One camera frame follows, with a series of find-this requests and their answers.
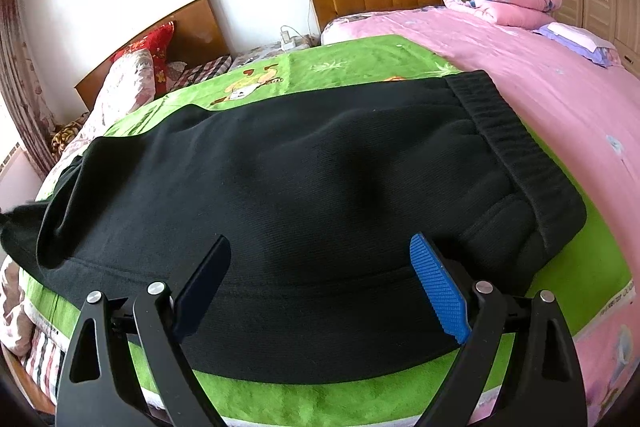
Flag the black pants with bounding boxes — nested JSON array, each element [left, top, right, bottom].
[[0, 70, 588, 385]]

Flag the checkered bed sheet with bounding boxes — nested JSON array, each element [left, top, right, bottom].
[[165, 55, 234, 88]]

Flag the pink bed sheet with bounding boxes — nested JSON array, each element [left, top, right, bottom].
[[320, 5, 640, 427]]

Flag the purple pillow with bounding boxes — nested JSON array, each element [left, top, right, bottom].
[[532, 22, 623, 68]]

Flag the small wooden headboard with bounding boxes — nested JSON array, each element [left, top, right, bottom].
[[74, 0, 232, 112]]

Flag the floral curtain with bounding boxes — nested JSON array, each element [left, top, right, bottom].
[[0, 0, 57, 152]]

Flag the red floral pillow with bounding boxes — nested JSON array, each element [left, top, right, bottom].
[[111, 21, 177, 98]]

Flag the green printed blanket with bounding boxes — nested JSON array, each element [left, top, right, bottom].
[[20, 35, 634, 426]]

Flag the pink floral quilt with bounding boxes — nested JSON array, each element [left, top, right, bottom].
[[0, 49, 157, 358]]

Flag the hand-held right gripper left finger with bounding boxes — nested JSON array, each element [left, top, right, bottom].
[[55, 235, 232, 427]]

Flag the white charger with cable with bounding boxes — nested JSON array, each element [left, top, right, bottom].
[[278, 25, 312, 50]]

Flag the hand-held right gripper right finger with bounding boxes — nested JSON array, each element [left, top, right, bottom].
[[409, 232, 587, 427]]

